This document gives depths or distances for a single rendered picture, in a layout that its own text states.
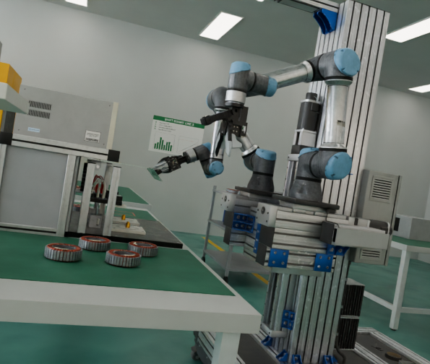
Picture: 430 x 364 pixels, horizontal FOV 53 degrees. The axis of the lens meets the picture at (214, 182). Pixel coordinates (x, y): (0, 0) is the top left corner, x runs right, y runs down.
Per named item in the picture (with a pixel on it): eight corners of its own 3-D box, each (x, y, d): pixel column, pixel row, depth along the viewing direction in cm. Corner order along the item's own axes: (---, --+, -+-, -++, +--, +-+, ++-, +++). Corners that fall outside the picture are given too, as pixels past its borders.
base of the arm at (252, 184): (267, 191, 252) (269, 174, 252) (278, 193, 238) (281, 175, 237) (243, 187, 247) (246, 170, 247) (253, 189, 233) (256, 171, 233)
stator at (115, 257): (98, 259, 140) (100, 248, 140) (127, 258, 148) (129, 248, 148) (117, 269, 133) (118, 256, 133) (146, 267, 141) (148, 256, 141)
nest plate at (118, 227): (141, 229, 206) (142, 226, 206) (145, 235, 192) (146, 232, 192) (109, 225, 202) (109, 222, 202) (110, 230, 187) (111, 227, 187)
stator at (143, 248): (155, 252, 167) (156, 242, 167) (159, 258, 157) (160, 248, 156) (126, 248, 164) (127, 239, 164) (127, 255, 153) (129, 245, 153)
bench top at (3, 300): (145, 215, 321) (147, 209, 321) (259, 334, 111) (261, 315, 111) (-3, 196, 292) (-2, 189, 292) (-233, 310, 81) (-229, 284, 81)
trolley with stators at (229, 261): (246, 268, 534) (259, 187, 532) (281, 293, 438) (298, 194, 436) (199, 263, 517) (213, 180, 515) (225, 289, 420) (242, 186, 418)
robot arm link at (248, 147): (258, 175, 248) (207, 94, 237) (248, 175, 262) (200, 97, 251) (274, 164, 250) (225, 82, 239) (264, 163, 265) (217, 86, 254)
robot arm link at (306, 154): (311, 178, 203) (315, 150, 203) (329, 180, 191) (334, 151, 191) (290, 175, 198) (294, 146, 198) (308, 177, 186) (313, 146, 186)
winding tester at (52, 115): (106, 150, 226) (113, 112, 226) (111, 150, 184) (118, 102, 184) (27, 137, 215) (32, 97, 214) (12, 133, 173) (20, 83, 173)
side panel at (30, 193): (63, 235, 171) (76, 155, 171) (63, 237, 168) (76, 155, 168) (-14, 227, 163) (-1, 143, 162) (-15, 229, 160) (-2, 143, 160)
